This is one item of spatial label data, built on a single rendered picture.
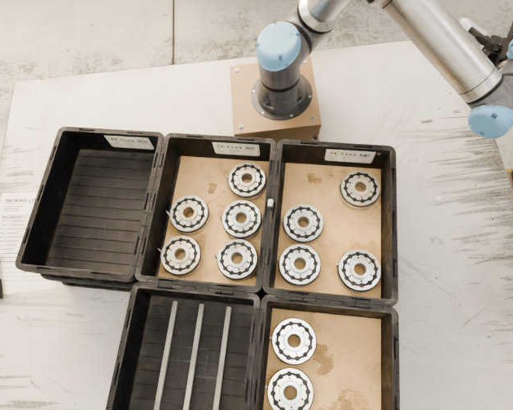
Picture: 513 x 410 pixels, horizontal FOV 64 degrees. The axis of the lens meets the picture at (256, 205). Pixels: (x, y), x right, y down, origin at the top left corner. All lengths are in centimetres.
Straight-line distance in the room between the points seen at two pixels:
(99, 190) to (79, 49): 168
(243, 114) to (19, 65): 189
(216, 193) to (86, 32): 193
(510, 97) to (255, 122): 68
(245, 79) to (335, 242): 61
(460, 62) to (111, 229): 91
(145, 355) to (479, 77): 93
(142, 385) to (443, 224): 91
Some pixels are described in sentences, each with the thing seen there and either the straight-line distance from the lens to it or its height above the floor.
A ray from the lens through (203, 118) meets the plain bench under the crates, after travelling 141.
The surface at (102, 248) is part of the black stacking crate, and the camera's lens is 117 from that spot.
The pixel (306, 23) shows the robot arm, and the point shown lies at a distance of 117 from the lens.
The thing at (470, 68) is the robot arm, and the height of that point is 124.
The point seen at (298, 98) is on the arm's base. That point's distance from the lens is 128.
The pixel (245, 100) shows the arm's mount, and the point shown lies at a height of 80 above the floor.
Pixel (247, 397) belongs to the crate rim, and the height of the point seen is 93.
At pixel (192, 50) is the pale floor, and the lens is 257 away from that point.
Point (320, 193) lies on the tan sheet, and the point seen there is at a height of 83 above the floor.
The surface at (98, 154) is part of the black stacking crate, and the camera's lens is 129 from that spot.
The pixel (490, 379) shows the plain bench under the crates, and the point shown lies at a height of 70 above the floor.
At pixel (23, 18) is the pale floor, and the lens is 318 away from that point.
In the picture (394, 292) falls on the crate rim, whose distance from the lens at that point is 97.
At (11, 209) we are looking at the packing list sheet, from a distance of 151.
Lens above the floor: 186
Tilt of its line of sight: 68 degrees down
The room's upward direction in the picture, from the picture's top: 11 degrees counter-clockwise
